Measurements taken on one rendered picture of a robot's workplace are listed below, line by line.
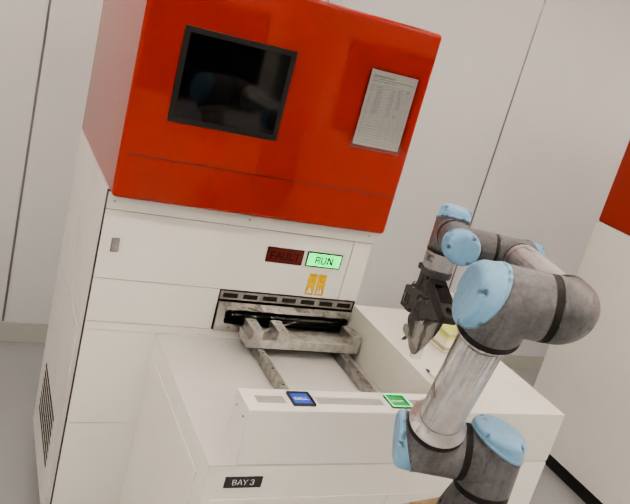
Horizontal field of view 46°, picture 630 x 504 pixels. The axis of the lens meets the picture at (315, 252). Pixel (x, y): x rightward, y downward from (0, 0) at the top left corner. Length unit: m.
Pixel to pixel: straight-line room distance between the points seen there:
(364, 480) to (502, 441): 0.47
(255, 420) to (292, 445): 0.12
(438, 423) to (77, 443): 1.24
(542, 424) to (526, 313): 0.92
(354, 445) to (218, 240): 0.71
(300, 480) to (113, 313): 0.73
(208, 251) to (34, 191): 1.56
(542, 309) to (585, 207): 3.67
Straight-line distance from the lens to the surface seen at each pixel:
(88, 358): 2.22
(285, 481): 1.80
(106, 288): 2.13
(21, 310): 3.79
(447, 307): 1.70
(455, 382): 1.37
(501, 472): 1.57
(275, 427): 1.70
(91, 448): 2.39
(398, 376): 2.15
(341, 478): 1.86
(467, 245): 1.59
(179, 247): 2.12
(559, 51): 4.45
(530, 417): 2.07
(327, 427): 1.75
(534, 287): 1.24
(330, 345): 2.27
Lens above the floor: 1.77
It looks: 17 degrees down
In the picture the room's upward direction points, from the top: 15 degrees clockwise
